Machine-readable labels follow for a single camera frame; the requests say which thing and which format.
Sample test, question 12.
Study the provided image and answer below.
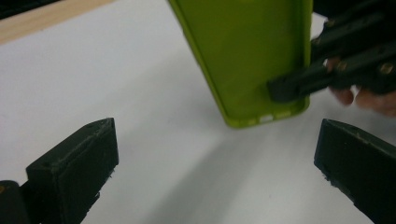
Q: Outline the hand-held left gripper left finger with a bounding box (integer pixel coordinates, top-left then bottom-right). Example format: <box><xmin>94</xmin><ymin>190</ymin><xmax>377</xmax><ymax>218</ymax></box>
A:
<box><xmin>25</xmin><ymin>117</ymin><xmax>120</xmax><ymax>224</ymax></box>

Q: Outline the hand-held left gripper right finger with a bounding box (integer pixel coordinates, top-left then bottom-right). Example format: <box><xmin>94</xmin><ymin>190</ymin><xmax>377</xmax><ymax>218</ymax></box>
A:
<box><xmin>313</xmin><ymin>118</ymin><xmax>396</xmax><ymax>224</ymax></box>

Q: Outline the green cartoon phone case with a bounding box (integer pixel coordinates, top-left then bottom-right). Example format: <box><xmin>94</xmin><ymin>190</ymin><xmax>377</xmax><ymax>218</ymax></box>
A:
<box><xmin>167</xmin><ymin>0</ymin><xmax>314</xmax><ymax>129</ymax></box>

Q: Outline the light wooden table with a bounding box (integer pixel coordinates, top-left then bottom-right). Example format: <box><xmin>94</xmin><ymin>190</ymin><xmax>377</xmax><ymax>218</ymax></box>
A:
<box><xmin>0</xmin><ymin>0</ymin><xmax>116</xmax><ymax>46</ymax></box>

